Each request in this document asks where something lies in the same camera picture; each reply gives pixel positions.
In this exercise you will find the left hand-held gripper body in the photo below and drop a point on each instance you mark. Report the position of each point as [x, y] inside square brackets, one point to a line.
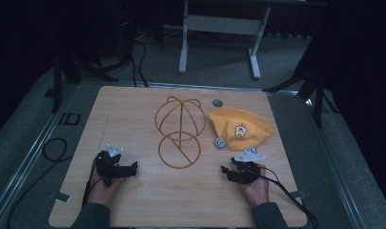
[110, 168]

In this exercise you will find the white desk frame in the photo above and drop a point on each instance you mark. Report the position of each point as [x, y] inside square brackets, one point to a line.
[219, 24]

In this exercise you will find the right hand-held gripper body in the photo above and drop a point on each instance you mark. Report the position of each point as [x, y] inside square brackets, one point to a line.
[248, 171]

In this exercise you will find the yellow hat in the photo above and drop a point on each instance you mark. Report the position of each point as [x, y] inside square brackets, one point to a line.
[239, 129]

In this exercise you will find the black metal stand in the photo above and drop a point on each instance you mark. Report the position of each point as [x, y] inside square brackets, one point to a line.
[317, 95]
[57, 86]

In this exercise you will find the person's right hand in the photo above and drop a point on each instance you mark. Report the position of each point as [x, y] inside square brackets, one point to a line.
[259, 191]

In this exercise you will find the grey tape piece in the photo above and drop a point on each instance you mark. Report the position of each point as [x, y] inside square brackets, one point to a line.
[297, 194]
[62, 197]

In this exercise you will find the person's left hand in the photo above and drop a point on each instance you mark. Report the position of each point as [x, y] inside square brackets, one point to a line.
[102, 192]

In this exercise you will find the metal floor rail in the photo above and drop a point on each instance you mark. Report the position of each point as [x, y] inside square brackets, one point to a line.
[25, 159]
[340, 171]

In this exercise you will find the grey table grommet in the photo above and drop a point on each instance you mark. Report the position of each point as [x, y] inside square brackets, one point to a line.
[217, 102]

